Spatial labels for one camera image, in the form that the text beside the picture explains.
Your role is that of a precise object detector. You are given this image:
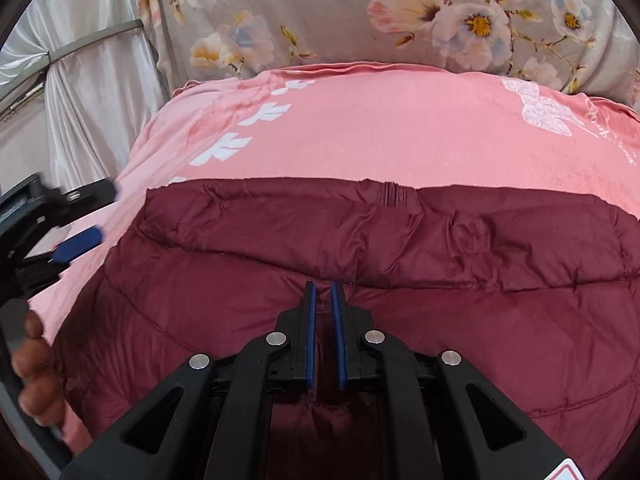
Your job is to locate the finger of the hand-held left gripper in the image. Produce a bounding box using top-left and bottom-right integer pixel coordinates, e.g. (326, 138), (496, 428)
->
(64, 178), (122, 212)
(47, 225), (106, 264)

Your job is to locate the grey curtain tie band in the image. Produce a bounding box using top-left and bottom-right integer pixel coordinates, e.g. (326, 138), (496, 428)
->
(45, 17), (146, 68)

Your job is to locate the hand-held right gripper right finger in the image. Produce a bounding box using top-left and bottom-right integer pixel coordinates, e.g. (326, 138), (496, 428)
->
(330, 281), (586, 480)

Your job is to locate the pink printed blanket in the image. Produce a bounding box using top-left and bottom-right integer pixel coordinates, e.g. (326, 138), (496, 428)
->
(27, 62), (640, 461)

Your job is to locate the maroon puffer jacket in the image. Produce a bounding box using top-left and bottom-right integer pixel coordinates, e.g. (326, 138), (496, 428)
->
(52, 178), (640, 480)

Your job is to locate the metal curtain holdback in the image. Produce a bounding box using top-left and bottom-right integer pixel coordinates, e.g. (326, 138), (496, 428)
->
(0, 80), (48, 123)

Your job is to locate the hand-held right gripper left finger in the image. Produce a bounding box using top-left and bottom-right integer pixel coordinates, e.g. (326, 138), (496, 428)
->
(60, 281), (317, 480)

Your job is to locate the grey floral bed cover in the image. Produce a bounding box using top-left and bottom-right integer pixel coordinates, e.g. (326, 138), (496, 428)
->
(132, 0), (640, 111)

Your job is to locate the person's left hand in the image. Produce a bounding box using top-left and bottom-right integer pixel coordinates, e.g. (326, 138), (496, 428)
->
(11, 308), (66, 428)

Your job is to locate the white satin curtain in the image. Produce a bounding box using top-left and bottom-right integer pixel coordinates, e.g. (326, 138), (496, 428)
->
(0, 0), (171, 196)

